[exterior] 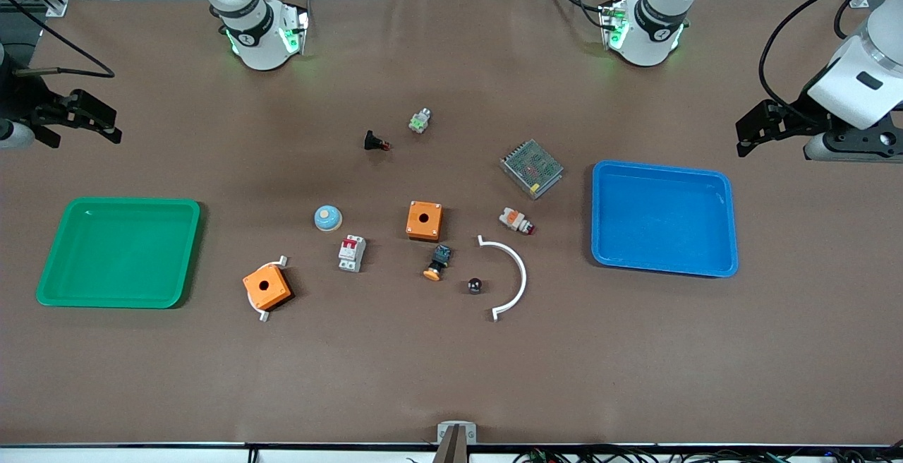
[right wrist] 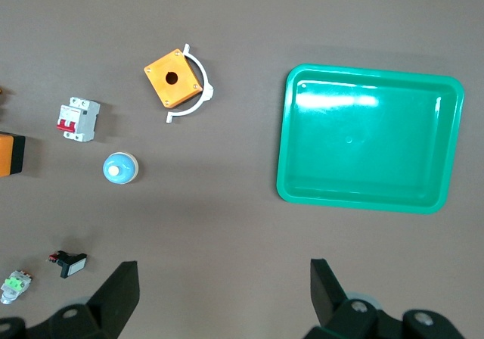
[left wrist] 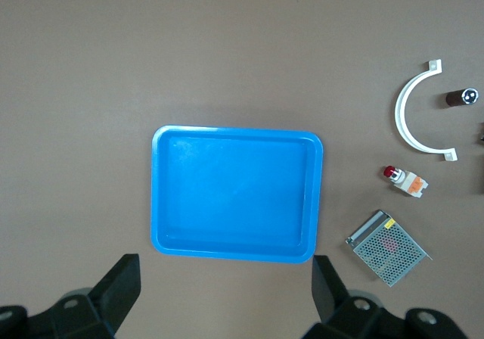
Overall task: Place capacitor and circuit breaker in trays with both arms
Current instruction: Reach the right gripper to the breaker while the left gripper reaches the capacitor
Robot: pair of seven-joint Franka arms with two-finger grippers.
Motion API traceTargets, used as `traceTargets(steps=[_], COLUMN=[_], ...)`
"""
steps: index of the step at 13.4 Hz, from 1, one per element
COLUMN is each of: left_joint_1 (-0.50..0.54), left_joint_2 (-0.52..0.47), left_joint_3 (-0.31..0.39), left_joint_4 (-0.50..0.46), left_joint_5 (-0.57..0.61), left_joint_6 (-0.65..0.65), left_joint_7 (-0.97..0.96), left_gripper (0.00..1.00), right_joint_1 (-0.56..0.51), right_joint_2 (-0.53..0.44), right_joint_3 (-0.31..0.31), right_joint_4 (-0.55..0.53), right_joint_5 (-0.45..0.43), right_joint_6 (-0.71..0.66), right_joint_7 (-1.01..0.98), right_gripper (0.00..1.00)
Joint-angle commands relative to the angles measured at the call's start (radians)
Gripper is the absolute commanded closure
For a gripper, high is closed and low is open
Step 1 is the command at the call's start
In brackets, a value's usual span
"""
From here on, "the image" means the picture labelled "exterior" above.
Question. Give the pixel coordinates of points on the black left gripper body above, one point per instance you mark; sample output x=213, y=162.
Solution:
x=795, y=114

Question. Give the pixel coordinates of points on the metal mesh power supply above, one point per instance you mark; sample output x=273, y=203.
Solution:
x=531, y=168

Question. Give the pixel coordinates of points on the white red circuit breaker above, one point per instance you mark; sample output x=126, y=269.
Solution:
x=351, y=253

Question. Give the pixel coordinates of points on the red head white switch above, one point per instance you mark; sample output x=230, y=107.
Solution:
x=516, y=220

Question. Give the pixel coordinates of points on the green plastic tray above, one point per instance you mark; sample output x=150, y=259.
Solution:
x=116, y=251

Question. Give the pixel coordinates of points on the orange button box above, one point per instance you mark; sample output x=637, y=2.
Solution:
x=424, y=220
x=267, y=288

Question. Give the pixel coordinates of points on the grey metal table bracket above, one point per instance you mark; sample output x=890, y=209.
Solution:
x=456, y=433

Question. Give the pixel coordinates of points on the small black ball knob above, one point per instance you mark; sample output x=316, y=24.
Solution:
x=475, y=285

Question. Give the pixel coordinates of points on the blue plastic tray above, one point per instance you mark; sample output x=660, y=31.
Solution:
x=663, y=217

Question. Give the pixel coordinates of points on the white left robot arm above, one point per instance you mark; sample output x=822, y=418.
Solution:
x=643, y=48

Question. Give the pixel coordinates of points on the orange head push button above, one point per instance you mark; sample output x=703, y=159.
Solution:
x=437, y=263

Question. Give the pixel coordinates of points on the blue dome buzzer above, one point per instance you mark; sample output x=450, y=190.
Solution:
x=328, y=218

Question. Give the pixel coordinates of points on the green white push button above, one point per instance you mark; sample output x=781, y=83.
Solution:
x=420, y=121

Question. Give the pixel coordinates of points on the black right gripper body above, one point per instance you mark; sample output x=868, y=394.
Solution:
x=21, y=104

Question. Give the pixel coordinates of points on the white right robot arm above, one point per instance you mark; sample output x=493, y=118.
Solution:
x=259, y=48

